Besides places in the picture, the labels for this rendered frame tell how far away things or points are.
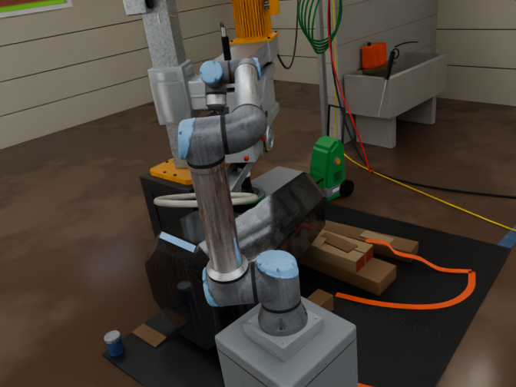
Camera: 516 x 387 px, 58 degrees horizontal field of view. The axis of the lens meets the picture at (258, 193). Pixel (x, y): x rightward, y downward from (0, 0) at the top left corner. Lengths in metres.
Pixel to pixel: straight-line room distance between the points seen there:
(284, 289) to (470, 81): 6.08
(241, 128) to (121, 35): 7.82
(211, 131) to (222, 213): 0.29
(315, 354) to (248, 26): 2.11
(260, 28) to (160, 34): 0.71
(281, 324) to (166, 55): 2.22
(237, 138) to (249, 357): 0.85
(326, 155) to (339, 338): 2.73
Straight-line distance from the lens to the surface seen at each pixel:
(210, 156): 1.34
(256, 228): 2.78
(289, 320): 1.74
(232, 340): 1.86
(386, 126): 5.65
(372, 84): 5.45
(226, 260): 1.58
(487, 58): 7.27
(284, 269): 1.63
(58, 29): 8.60
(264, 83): 3.04
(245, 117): 1.33
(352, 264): 3.31
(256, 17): 3.14
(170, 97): 3.39
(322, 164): 4.38
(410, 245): 3.68
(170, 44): 3.39
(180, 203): 1.99
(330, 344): 1.80
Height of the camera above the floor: 2.12
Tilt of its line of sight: 26 degrees down
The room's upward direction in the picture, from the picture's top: 8 degrees counter-clockwise
